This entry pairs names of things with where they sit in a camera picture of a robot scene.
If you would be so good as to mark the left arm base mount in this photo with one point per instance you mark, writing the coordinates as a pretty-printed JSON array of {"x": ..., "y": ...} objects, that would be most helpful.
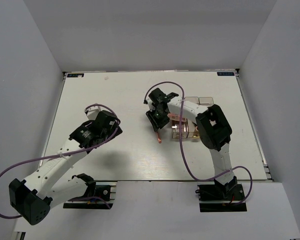
[{"x": 102, "y": 198}]

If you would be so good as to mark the clear acrylic drawer organizer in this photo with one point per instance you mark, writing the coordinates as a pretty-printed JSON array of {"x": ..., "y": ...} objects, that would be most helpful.
[{"x": 191, "y": 108}]

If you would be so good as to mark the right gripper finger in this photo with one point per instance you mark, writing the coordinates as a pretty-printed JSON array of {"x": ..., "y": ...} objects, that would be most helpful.
[
  {"x": 163, "y": 122},
  {"x": 153, "y": 120}
]

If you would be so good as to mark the square pink eyeshadow palette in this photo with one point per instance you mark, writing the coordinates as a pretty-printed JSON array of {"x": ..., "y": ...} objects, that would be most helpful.
[{"x": 175, "y": 117}]

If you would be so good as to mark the pink lip pencil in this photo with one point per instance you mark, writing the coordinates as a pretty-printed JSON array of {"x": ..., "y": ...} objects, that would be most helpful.
[{"x": 158, "y": 137}]

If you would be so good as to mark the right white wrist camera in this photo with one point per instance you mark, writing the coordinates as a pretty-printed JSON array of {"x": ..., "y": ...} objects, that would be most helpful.
[{"x": 150, "y": 105}]

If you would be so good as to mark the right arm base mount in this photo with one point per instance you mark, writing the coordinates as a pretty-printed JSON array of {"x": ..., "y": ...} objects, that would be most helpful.
[{"x": 211, "y": 201}]

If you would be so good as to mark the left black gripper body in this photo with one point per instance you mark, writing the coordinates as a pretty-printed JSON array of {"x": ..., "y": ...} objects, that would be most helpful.
[{"x": 108, "y": 133}]

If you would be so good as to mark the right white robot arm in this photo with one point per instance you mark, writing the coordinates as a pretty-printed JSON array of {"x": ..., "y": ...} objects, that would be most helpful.
[{"x": 213, "y": 128}]

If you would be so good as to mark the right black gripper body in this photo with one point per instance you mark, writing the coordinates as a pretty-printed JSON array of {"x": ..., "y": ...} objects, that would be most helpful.
[{"x": 158, "y": 115}]

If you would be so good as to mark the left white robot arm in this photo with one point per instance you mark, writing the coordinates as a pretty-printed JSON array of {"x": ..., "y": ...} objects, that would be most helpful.
[{"x": 34, "y": 196}]

